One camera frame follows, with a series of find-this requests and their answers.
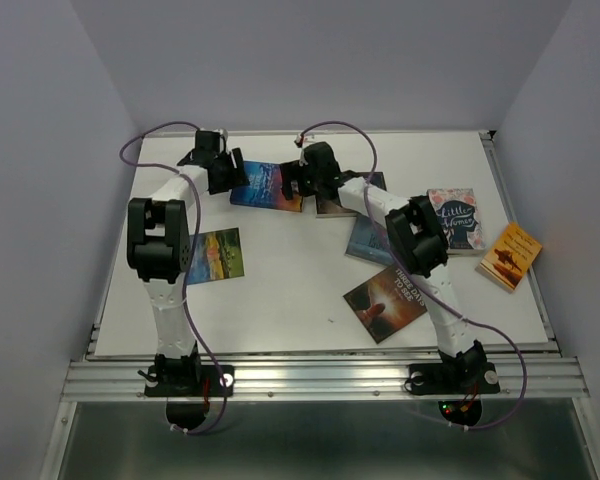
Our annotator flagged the blue sunset cover book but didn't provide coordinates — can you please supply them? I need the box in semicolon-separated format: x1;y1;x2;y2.
229;161;303;213

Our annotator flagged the A Tale of Two Cities book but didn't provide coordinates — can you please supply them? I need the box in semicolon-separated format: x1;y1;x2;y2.
313;172;387;219

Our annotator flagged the Nineteen Eighty-Four book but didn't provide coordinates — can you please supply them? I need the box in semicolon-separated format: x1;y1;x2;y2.
345;215;393;266

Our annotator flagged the Animal Farm book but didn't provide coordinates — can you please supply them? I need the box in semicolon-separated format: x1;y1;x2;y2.
187;227;245;285

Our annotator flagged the Three Days to See book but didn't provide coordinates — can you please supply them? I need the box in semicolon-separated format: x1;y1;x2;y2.
343;265;427;344

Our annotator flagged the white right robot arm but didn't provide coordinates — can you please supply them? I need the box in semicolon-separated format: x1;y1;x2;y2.
281;138;486;390

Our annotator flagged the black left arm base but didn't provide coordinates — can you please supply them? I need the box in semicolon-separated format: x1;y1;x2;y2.
137;352;235;398

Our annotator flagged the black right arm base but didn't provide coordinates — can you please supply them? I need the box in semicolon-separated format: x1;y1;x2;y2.
404;341;501;396

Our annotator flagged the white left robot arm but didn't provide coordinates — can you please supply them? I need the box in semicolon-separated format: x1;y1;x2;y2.
126;129;248;394

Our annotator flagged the Little Women book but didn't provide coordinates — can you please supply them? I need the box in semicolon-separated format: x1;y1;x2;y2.
427;188;486;255

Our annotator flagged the orange yellow book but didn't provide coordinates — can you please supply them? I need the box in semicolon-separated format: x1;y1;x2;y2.
476;222;542;293

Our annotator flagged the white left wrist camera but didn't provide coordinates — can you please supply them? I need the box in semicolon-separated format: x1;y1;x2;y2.
217;128;229;153

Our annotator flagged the aluminium right side rail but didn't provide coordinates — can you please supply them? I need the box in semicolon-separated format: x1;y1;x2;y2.
478;131;560;353

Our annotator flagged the aluminium rail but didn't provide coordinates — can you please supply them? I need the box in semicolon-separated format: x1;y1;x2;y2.
478;131;560;353
61;352;589;402

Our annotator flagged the aluminium front rail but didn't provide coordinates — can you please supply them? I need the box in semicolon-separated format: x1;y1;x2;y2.
61;352;589;402

